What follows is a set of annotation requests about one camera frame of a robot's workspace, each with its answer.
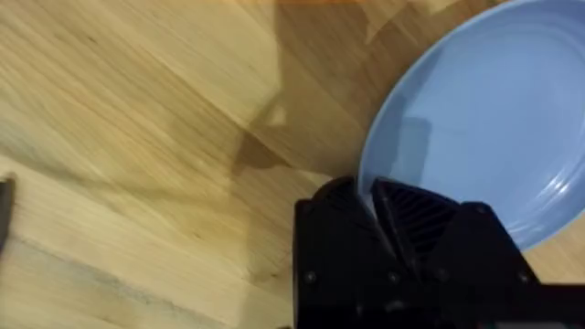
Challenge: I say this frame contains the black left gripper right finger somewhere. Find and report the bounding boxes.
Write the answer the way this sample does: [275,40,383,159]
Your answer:
[369,177,543,329]

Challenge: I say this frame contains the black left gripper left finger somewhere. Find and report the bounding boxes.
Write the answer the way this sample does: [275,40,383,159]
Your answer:
[294,175,398,329]

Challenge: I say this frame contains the blue round plate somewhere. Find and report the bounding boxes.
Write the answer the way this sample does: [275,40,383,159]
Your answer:
[356,0,585,251]

